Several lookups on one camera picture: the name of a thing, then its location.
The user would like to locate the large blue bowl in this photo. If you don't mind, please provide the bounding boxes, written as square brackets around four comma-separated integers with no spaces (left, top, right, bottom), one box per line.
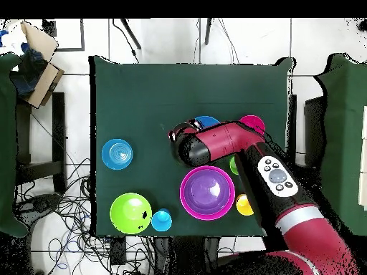
[194,115,221,130]

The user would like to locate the purple bowl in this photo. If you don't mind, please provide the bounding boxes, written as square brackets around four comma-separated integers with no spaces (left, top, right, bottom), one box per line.
[183,169,232,216]

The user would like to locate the large pink bowl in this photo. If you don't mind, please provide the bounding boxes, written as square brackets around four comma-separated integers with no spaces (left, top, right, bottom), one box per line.
[179,165,236,221]

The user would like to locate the small translucent blue bowl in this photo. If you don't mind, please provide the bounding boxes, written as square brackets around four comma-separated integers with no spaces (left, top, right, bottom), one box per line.
[100,138,133,171]

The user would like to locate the blue cup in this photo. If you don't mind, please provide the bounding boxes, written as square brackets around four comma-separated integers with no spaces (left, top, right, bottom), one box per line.
[151,208,173,232]

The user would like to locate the small pink bowl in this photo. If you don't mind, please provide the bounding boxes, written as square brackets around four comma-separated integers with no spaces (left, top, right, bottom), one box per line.
[239,115,267,136]

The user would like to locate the yellow cup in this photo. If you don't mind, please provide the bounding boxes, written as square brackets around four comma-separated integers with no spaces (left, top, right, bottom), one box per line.
[235,193,255,216]

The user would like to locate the green bowl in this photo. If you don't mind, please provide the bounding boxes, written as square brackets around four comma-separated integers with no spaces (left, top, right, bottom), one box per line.
[109,192,153,236]

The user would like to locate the dark green tablecloth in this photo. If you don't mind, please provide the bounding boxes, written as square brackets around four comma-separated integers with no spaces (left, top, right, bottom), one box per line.
[88,54,296,238]

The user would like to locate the black floor box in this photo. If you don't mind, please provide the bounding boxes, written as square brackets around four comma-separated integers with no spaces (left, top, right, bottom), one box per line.
[109,236,128,266]

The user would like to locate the black tripod leg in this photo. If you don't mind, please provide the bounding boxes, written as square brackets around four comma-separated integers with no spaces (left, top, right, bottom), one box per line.
[204,17,214,46]
[119,18,142,50]

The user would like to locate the green cloth side table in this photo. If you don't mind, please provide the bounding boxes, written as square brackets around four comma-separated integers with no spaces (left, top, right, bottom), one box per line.
[0,52,29,238]
[313,52,367,237]

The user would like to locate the dark blue bag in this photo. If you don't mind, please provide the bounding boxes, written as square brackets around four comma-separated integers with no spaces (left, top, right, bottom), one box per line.
[11,42,48,100]

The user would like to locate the cardboard box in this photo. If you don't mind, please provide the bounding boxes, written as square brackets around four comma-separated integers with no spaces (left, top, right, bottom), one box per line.
[9,20,65,110]

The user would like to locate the tangle of black cables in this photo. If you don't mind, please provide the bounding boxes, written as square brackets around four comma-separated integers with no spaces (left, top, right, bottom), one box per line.
[15,157,156,275]

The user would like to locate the black chair frame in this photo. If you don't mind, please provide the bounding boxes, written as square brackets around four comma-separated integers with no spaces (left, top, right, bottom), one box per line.
[286,93,298,157]
[15,91,67,196]

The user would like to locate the grey pedestal foot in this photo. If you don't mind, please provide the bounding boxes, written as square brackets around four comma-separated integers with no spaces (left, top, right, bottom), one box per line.
[14,193,62,223]

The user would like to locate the black square frame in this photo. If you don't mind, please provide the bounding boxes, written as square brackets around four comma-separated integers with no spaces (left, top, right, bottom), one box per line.
[42,18,86,52]

